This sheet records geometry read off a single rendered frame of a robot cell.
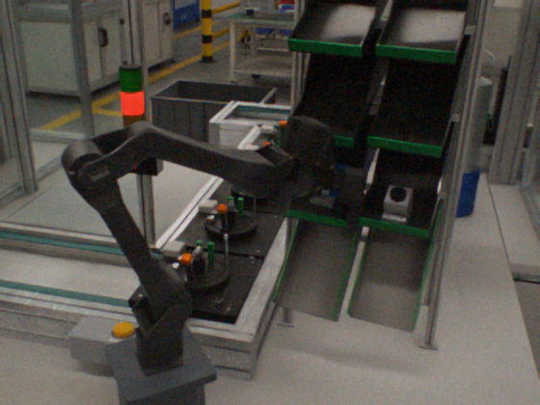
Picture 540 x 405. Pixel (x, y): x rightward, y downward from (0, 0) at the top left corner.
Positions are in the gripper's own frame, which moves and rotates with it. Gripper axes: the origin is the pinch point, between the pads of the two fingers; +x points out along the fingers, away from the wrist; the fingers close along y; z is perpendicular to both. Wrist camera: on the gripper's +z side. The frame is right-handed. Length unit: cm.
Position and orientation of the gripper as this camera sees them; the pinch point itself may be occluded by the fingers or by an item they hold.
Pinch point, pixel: (322, 174)
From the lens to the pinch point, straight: 109.0
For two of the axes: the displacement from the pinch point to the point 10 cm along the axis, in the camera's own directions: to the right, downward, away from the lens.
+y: -8.9, -2.5, 3.8
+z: 1.8, -9.6, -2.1
